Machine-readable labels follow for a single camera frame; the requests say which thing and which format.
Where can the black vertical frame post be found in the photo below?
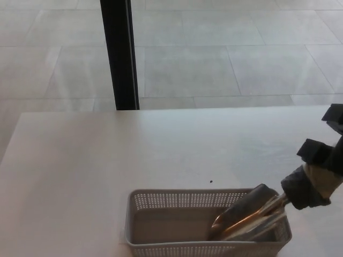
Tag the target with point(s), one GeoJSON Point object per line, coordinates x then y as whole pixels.
{"type": "Point", "coordinates": [118, 53]}

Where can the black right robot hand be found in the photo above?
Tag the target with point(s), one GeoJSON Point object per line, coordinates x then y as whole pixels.
{"type": "Point", "coordinates": [313, 153]}

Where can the grey perforated plastic basket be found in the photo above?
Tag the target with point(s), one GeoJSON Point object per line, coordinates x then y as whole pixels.
{"type": "Point", "coordinates": [166, 247]}

